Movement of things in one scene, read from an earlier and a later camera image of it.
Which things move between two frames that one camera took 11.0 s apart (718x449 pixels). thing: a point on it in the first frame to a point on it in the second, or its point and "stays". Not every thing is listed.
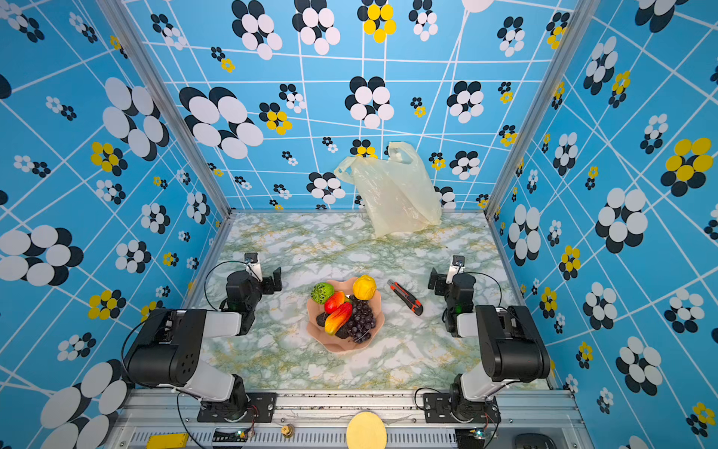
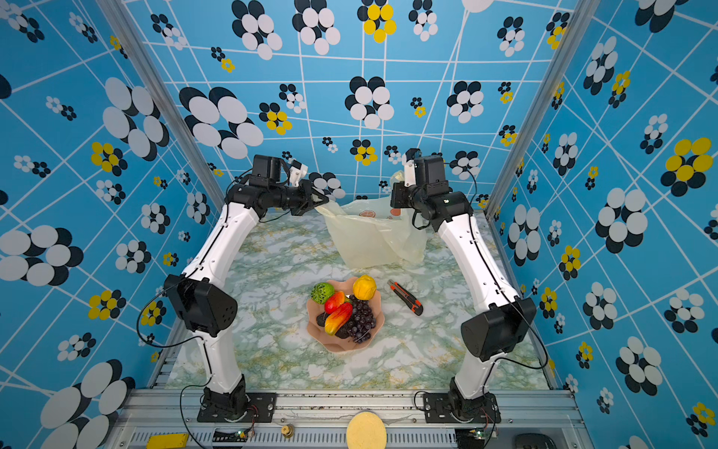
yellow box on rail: [167, 441] stays
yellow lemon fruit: [364, 287] stays
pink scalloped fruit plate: [342, 345] stays
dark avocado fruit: [321, 318] stays
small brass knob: [287, 430] stays
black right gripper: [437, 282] to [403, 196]
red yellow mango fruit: [336, 321] stays
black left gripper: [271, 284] to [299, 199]
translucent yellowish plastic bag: [397, 194] to [368, 232]
